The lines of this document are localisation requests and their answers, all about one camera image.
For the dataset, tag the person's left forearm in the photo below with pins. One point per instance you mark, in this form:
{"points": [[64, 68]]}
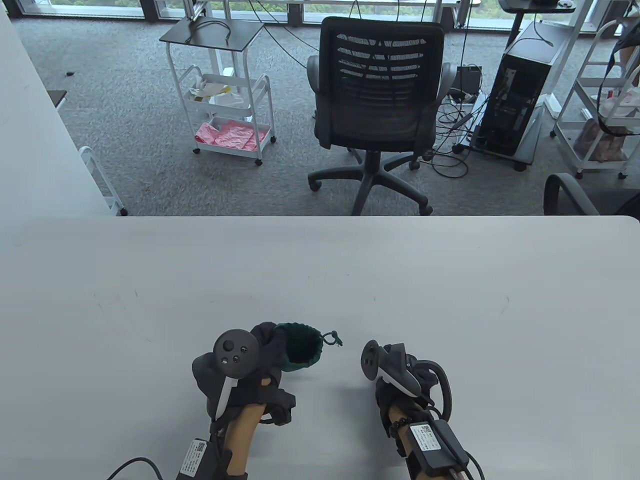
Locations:
{"points": [[242, 435]]}

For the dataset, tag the pink plastic bags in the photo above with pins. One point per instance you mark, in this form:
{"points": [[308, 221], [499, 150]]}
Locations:
{"points": [[230, 135]]}

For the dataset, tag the person's right hand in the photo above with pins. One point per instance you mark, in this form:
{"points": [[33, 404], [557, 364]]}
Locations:
{"points": [[385, 400]]}

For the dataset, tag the aluminium frame post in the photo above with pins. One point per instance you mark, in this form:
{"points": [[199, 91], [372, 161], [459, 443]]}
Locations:
{"points": [[196, 9]]}

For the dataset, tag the grey chair armrest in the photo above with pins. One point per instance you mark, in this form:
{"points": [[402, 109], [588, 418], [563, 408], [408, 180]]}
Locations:
{"points": [[560, 195]]}

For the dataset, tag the black mesh office chair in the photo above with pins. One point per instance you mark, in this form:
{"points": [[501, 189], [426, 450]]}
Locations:
{"points": [[380, 110]]}

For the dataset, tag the small black side table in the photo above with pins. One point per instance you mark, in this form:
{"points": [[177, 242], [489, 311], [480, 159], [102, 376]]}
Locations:
{"points": [[57, 96]]}

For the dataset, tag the white yellow plastic bags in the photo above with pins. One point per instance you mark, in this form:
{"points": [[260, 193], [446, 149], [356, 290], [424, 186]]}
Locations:
{"points": [[215, 90]]}

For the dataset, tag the white metal rack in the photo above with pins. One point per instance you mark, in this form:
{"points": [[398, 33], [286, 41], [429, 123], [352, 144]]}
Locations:
{"points": [[95, 170]]}

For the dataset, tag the person's left hand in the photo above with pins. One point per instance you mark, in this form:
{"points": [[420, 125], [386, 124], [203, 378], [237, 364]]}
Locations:
{"points": [[267, 350]]}

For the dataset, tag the black white left controller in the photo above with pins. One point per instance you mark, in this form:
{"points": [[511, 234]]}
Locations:
{"points": [[235, 350]]}

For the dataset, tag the labelled wrist sensor box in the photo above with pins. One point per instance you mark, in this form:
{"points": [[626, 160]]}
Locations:
{"points": [[430, 440], [195, 457]]}

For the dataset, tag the grey computer trolley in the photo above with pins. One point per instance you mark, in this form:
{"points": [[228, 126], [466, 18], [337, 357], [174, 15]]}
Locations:
{"points": [[530, 145]]}

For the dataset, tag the black box on floor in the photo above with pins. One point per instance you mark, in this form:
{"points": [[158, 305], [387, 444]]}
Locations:
{"points": [[470, 80]]}

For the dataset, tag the beige pink bag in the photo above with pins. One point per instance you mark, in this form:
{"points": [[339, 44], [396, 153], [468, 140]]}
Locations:
{"points": [[600, 145]]}

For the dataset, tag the black white right controller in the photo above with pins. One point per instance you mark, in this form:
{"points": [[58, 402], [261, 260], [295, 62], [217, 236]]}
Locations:
{"points": [[395, 370]]}

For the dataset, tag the white standing desk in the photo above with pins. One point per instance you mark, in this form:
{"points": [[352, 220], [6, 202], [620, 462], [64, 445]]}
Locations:
{"points": [[562, 75]]}

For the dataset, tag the labelled left wrist sensor box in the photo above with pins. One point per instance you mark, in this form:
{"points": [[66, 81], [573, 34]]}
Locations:
{"points": [[195, 457]]}

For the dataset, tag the white plastic bag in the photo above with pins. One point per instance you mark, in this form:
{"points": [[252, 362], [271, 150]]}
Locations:
{"points": [[620, 105]]}

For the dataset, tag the white cart with black top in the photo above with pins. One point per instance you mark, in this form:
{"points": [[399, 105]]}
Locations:
{"points": [[215, 32]]}

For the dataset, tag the black white controller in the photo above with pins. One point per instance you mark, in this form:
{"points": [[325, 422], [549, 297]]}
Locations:
{"points": [[235, 350], [395, 370]]}

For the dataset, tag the black computer tower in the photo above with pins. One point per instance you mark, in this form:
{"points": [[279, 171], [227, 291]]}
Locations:
{"points": [[515, 100]]}

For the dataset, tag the labelled right wrist sensor box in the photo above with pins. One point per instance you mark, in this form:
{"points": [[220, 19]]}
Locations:
{"points": [[430, 440]]}

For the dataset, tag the person's right forearm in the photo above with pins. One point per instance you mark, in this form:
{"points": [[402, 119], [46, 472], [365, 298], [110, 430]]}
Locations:
{"points": [[417, 467]]}

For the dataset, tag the black standing desk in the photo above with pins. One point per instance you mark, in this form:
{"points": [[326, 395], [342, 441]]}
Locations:
{"points": [[530, 6]]}

